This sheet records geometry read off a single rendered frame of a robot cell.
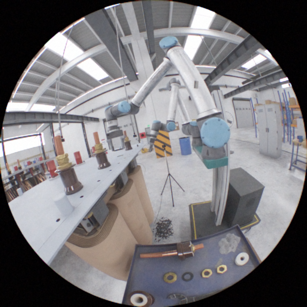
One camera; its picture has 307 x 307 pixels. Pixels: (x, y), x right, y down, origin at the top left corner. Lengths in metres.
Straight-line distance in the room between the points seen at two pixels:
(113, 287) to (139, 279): 1.06
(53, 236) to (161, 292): 0.50
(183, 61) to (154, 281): 1.10
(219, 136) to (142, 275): 0.78
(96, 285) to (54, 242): 1.59
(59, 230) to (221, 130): 0.63
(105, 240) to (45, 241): 0.38
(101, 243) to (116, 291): 1.16
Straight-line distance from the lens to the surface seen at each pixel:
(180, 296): 0.60
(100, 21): 3.62
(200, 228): 1.42
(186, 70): 0.61
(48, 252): 0.25
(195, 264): 0.64
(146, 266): 0.67
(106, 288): 1.74
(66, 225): 0.27
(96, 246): 0.60
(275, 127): 4.59
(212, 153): 0.71
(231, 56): 7.63
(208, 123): 0.50
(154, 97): 5.94
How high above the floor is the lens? 1.49
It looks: 12 degrees down
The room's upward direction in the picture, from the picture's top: 12 degrees counter-clockwise
